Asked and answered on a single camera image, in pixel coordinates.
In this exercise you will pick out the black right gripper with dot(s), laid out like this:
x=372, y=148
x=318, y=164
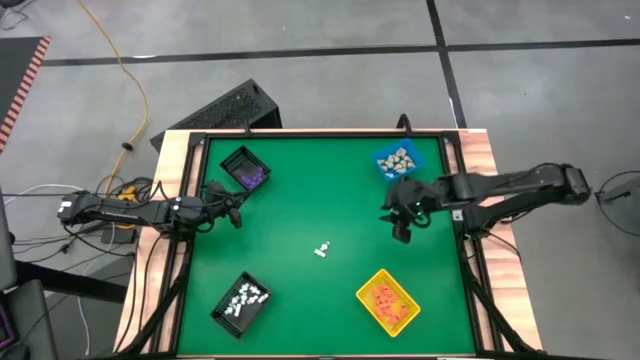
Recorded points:
x=410, y=200

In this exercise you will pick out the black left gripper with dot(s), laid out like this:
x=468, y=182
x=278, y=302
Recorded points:
x=212, y=202

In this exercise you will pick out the small purple plastic spider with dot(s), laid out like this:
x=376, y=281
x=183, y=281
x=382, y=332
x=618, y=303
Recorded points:
x=245, y=180
x=257, y=176
x=251, y=186

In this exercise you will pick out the small cream plastic skull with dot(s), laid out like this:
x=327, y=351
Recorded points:
x=401, y=151
x=382, y=162
x=403, y=169
x=395, y=167
x=386, y=174
x=391, y=159
x=410, y=161

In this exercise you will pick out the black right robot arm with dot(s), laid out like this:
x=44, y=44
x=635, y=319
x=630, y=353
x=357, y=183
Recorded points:
x=525, y=187

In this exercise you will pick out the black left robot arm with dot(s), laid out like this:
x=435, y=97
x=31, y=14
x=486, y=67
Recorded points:
x=125, y=212

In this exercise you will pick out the black plastic slotted basket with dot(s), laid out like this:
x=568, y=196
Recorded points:
x=240, y=325
x=240, y=161

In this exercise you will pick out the yellow plastic slotted basket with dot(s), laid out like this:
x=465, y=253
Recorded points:
x=367, y=295

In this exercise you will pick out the blue plastic slotted basket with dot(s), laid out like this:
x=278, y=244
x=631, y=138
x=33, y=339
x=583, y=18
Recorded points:
x=417, y=154

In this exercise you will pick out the black perforated computer case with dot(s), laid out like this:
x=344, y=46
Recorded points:
x=225, y=115

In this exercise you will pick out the dark operator workstation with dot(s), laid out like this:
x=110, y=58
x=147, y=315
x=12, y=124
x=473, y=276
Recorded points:
x=25, y=320

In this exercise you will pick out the black mat orange striped edge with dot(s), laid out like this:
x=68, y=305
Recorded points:
x=15, y=75

